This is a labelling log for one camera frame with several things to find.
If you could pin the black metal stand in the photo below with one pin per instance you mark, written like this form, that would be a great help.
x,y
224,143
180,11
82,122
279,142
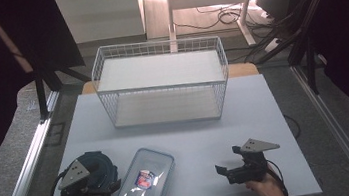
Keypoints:
x,y
41,97
311,67

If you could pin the dark panel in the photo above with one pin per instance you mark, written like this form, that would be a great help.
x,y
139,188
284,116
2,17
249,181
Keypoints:
x,y
36,31

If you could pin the white cabinet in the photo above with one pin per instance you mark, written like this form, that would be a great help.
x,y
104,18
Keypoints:
x,y
100,14

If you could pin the clear rectangular container with label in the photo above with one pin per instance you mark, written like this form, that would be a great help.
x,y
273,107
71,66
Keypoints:
x,y
146,185

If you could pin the person's right hand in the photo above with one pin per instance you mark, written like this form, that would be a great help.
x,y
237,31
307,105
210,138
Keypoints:
x,y
268,190

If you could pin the wooden board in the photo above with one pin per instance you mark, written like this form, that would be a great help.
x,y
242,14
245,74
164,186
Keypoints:
x,y
243,69

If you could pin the white power strip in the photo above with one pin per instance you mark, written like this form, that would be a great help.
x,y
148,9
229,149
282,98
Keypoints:
x,y
272,45

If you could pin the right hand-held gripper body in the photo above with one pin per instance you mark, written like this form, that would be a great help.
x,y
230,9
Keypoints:
x,y
254,162

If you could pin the aluminium rail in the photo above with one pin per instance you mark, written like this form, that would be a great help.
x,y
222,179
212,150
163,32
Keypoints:
x,y
26,170
333,125

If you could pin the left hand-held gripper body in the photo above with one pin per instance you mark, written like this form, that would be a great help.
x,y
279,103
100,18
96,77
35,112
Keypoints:
x,y
74,175

